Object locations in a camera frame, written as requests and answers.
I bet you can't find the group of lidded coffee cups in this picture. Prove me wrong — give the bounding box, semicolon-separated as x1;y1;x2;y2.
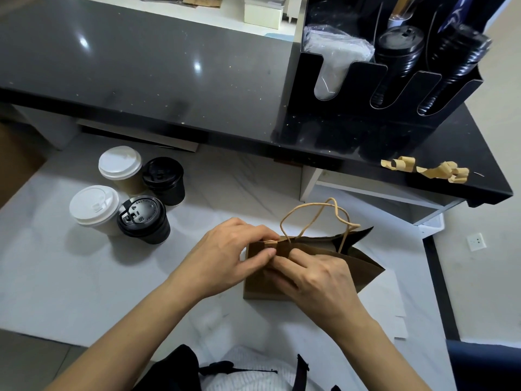
69;146;187;245

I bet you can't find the black body harness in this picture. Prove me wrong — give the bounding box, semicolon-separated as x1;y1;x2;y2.
134;344;343;391

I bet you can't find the stack of white paper sheets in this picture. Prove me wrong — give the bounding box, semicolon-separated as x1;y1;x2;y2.
358;268;410;340

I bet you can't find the white support panel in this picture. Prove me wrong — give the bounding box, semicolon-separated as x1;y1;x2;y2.
12;104;78;150

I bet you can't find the person's left hand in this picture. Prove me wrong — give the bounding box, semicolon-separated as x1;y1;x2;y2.
167;217;280;302

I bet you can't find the row of tan tape strips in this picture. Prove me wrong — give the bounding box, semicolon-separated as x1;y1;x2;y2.
381;156;471;185

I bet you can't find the white wall socket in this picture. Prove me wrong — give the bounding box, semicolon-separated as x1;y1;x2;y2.
467;232;488;253

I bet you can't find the person's right hand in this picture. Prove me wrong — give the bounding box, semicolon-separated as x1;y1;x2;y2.
264;247;371;339

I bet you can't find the person's white shirt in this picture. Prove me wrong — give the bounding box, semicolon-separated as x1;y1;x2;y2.
204;346;327;391

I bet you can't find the white box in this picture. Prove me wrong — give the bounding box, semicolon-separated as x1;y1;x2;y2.
243;0;286;31

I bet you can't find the person's left forearm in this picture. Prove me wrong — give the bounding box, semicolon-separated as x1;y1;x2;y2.
45;276;205;391

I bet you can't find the brown paper bag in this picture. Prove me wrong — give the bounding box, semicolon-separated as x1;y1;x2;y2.
0;122;46;209
243;198;386;302

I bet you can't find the black acrylic organizer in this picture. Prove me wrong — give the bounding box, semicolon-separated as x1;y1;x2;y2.
277;0;493;155

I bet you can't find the plastic wrapped white pack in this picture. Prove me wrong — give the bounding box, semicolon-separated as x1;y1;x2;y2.
303;25;376;103

